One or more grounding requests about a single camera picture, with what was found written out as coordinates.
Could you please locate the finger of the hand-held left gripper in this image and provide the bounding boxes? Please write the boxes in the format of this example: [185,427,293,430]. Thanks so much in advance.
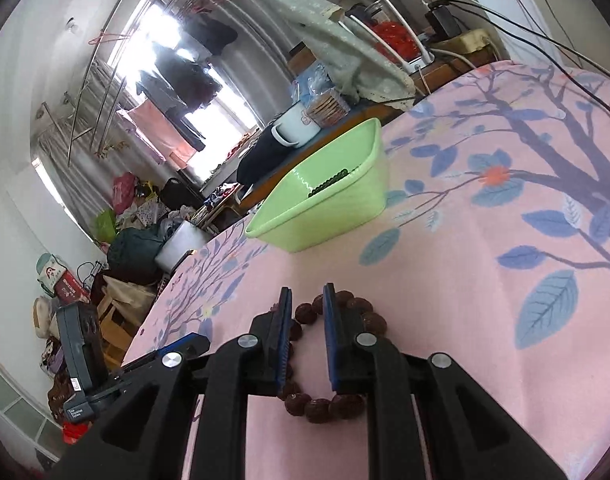
[110,334,211,383]

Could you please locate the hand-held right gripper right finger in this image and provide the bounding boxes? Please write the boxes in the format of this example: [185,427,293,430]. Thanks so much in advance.
[322,282,568,480]

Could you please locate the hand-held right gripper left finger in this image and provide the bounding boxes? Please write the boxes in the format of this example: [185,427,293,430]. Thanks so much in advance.
[60,287,293,480]

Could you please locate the brown walnut bead bracelet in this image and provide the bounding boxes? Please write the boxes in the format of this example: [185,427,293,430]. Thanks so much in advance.
[270,290,388,423]

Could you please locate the green plastic basin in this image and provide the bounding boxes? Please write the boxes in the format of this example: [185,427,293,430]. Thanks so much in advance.
[245,117,390,252]

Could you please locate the wooden stool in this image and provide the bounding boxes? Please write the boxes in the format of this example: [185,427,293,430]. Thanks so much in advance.
[98,292,141,367]

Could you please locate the red box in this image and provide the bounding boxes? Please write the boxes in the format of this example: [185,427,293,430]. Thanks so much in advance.
[55,272,87,305]

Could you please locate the brown paper bag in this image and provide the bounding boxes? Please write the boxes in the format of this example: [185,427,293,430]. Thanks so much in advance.
[105,275,157,322]

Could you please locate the mint green appliance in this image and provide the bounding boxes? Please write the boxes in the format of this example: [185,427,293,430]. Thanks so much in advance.
[35,252,69,297]

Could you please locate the white pot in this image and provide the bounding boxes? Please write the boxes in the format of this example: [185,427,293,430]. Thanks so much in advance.
[155,220,211,273]

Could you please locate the dark green bundle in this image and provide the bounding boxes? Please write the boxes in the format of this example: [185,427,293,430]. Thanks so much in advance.
[106,227,168,282]

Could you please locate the green plastic bag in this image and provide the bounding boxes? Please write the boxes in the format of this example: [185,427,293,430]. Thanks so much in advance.
[92,208,119,244]

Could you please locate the low wooden table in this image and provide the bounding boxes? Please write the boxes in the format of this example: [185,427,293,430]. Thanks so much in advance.
[199,185,247,235]

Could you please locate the red plastic bag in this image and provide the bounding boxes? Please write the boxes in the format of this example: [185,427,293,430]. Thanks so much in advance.
[112,172,139,217]

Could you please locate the dark cushion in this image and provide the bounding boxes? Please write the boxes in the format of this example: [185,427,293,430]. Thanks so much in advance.
[236,125,298,186]

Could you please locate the white enamel mug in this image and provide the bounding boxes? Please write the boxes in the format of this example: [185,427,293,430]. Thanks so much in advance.
[271,102,322,148]

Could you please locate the pink hanging cloth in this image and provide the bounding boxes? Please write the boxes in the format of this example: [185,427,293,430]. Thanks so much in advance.
[116,100,207,172]

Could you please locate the metal clothes rack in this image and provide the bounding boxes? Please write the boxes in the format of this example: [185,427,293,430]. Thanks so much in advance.
[39,0,213,163]

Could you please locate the blue packet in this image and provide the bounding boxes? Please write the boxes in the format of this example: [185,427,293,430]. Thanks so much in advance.
[290,60,336,103]

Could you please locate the dark hanging clothes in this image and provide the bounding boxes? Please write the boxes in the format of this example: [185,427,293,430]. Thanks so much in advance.
[134,14,239,112]

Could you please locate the grey floral cloth cover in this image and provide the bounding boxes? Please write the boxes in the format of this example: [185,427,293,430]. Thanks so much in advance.
[249,0,417,111]

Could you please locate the black charger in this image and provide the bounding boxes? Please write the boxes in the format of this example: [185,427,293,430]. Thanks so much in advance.
[426,6,469,37]

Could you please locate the dark green bead string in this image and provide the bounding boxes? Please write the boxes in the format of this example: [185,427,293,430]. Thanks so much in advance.
[305,166,362,199]

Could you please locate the white cable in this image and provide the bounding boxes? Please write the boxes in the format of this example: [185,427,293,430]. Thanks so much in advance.
[419,0,480,70]

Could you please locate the black cable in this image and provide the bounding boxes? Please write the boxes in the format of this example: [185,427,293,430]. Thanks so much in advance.
[489,0,610,123]
[445,0,610,86]

